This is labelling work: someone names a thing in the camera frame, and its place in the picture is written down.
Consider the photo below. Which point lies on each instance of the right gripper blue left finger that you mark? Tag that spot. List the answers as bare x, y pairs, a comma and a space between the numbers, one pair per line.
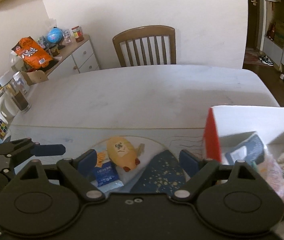
86, 162

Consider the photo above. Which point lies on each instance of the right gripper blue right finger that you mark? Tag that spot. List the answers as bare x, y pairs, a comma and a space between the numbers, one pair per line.
190, 163

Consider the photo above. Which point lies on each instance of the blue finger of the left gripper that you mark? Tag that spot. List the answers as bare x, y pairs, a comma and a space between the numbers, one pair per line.
48, 150

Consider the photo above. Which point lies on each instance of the blue wafer packet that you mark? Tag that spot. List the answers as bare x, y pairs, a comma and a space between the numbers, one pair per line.
105, 173

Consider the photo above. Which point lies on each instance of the dark blue wipes pack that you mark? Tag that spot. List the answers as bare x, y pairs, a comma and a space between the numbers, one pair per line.
250, 150

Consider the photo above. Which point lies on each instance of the pink snack bag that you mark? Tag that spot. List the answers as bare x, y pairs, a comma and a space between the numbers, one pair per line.
272, 173

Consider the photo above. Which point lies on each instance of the rubiks cube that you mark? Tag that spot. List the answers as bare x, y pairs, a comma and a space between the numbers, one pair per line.
3, 129

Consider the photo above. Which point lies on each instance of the white kettle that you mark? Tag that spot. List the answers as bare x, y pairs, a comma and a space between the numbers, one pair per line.
8, 109

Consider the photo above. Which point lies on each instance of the glass jar dark contents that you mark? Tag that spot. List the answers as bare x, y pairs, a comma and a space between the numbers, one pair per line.
10, 86

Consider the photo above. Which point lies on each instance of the red white cardboard box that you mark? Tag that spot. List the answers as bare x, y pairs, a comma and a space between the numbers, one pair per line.
227, 126

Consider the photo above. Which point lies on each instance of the orange chip bag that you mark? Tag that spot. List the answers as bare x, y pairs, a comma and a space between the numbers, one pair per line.
32, 53

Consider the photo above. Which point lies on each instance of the white drawer sideboard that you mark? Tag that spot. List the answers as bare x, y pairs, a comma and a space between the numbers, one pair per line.
75, 58

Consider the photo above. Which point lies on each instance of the blue globe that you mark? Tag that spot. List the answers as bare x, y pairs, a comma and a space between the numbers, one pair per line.
55, 35

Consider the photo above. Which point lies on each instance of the red lid jar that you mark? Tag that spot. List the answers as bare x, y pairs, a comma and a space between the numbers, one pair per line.
78, 34

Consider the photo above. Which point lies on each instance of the dark sneakers pair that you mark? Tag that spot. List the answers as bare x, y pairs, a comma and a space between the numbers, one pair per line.
266, 60

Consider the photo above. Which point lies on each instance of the wooden chair behind table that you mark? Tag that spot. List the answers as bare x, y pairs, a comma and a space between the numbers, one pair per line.
147, 45

